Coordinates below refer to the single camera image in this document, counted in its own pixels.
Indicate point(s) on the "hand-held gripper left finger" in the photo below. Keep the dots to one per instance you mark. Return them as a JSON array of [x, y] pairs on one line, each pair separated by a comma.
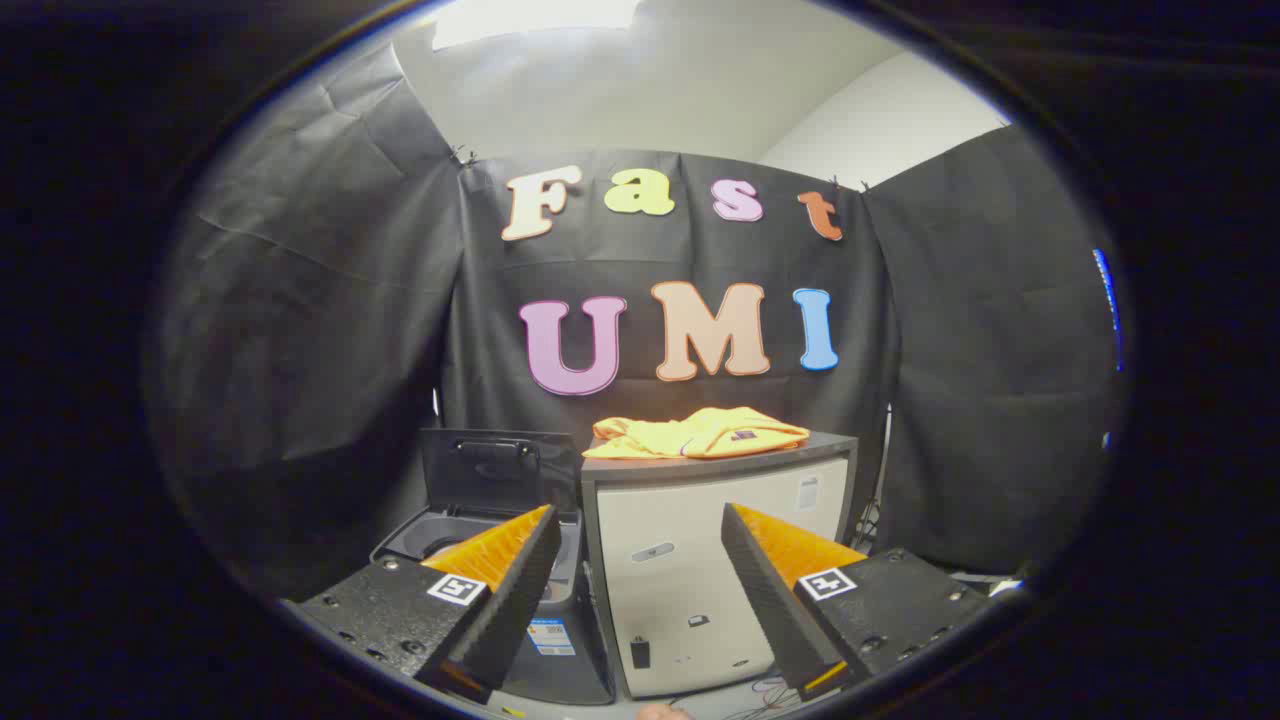
[[520, 590]]

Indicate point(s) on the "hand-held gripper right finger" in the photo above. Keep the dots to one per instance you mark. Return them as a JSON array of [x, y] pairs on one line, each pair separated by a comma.
[[765, 590]]

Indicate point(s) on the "dark grey washing machine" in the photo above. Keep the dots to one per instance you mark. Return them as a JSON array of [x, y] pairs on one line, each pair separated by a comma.
[[565, 665]]

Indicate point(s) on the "yellow shirt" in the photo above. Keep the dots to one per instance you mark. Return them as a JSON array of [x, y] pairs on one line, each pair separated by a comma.
[[700, 435]]

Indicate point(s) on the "white cabinet with grey top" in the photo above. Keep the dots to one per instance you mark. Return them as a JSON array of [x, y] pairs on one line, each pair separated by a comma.
[[660, 590]]

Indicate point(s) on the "thin backdrop stand pole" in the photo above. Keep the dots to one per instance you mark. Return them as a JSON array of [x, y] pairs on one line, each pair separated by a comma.
[[880, 470]]

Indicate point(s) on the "black backdrop cloth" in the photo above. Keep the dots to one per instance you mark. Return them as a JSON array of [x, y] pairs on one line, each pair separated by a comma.
[[330, 330]]

